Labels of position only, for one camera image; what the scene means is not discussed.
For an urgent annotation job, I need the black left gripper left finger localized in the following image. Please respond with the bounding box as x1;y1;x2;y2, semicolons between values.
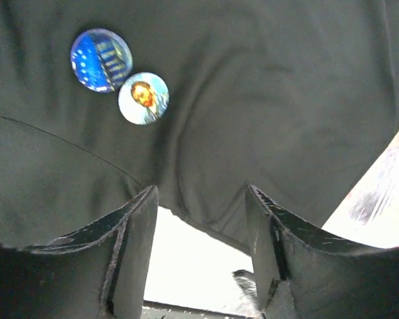
0;186;158;318

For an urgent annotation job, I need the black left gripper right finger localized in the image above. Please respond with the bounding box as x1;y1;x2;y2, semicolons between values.
245;185;399;318

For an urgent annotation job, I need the black t-shirt garment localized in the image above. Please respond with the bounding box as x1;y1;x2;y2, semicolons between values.
0;1;399;253

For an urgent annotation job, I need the white portrait round brooch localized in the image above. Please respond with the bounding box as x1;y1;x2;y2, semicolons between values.
118;72;170;126

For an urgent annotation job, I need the blue round brooch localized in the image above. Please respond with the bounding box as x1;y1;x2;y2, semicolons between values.
70;28;133;93

